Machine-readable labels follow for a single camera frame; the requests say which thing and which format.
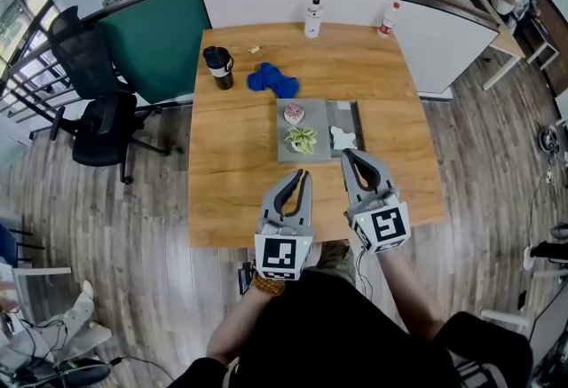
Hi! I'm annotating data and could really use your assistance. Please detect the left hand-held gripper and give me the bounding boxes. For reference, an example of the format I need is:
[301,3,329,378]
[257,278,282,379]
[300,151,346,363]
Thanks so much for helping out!
[253,168,317,282]

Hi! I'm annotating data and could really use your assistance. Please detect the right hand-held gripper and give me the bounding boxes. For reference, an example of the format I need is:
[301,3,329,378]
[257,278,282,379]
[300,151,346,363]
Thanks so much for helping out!
[339,148,412,256]

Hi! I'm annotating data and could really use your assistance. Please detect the white cloth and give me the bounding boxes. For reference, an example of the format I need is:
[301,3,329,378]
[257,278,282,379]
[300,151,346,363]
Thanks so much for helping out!
[328,124,359,151]

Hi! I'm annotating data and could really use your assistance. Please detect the grey tray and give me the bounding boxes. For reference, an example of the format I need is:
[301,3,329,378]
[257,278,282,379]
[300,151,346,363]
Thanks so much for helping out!
[275,98,366,165]

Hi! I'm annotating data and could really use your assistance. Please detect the person's right forearm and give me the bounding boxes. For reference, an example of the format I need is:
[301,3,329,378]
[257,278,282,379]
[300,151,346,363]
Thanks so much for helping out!
[376,250,446,341]

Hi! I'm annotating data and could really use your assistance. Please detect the green potted plant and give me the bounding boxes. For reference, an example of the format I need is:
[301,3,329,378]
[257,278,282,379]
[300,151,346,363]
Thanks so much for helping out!
[283,125,319,154]

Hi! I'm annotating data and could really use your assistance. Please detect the person's olive trouser leg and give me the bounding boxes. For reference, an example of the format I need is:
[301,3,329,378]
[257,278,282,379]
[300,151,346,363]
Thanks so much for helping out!
[317,239,356,285]

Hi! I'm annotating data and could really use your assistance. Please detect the black power adaptor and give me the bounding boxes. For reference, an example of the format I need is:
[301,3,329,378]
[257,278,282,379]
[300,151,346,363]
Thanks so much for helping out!
[237,261,258,295]

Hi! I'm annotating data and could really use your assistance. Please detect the pink potted succulent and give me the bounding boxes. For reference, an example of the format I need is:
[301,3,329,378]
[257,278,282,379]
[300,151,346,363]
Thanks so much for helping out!
[282,102,308,126]

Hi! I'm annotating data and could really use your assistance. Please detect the blue cloth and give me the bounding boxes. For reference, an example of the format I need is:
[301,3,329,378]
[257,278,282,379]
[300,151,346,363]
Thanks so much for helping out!
[246,61,302,98]

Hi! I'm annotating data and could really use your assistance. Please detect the person's black shirt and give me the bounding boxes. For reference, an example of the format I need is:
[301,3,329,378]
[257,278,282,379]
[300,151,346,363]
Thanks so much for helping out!
[168,268,533,388]

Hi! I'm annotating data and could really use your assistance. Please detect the black tumbler bottle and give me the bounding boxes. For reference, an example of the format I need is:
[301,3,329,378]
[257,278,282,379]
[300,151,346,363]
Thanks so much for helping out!
[201,45,235,91]

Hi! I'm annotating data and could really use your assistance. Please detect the white partition panel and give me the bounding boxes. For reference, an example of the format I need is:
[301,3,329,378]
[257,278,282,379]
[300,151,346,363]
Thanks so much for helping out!
[201,0,502,97]

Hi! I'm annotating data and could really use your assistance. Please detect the white bottle red cap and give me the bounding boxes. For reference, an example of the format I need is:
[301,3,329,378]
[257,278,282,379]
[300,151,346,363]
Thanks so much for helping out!
[376,2,401,40]

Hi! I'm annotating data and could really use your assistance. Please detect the black office chair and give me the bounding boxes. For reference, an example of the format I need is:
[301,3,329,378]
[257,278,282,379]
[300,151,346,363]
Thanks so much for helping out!
[46,6,163,186]

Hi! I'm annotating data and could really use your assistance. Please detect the green partition panel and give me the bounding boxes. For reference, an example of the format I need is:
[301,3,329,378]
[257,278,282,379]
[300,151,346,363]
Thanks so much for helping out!
[98,0,223,106]

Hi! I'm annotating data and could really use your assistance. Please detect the white black wearable rig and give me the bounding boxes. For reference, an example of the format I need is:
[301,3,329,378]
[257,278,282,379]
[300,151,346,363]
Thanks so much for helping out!
[12,357,113,388]

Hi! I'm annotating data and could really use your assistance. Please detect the brown beaded bracelet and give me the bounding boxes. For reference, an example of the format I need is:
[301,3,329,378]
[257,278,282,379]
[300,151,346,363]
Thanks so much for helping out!
[251,273,288,297]

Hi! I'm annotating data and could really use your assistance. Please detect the round device with cables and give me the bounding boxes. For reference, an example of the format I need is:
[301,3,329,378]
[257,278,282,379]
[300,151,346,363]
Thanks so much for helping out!
[537,123,562,154]

